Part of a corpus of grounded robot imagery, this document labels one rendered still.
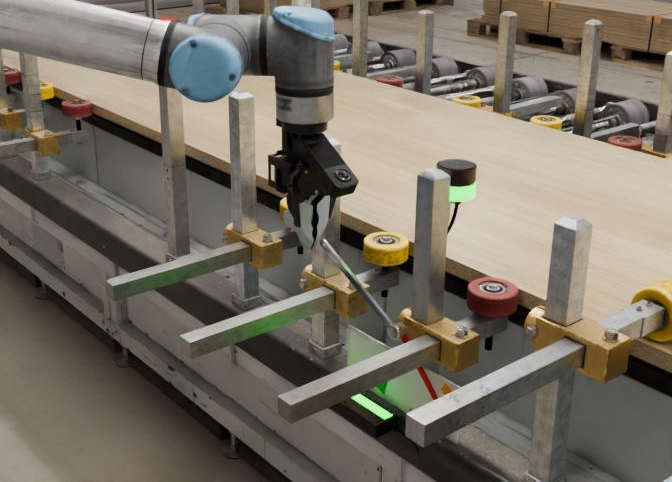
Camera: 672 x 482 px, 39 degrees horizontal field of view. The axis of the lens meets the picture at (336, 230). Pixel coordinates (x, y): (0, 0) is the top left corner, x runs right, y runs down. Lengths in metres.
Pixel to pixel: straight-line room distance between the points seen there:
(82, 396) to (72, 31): 1.84
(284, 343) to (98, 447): 1.12
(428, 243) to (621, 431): 0.44
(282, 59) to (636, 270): 0.69
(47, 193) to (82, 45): 1.32
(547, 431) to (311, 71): 0.61
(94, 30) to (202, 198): 1.11
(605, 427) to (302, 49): 0.76
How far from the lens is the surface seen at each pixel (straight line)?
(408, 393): 1.53
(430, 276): 1.42
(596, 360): 1.24
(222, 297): 1.92
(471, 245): 1.67
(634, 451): 1.57
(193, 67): 1.27
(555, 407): 1.32
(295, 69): 1.40
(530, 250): 1.67
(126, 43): 1.30
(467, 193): 1.40
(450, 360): 1.43
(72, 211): 2.47
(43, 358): 3.24
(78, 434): 2.83
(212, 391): 2.64
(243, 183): 1.77
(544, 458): 1.38
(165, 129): 1.98
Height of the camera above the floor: 1.54
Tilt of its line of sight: 22 degrees down
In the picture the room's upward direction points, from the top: 1 degrees clockwise
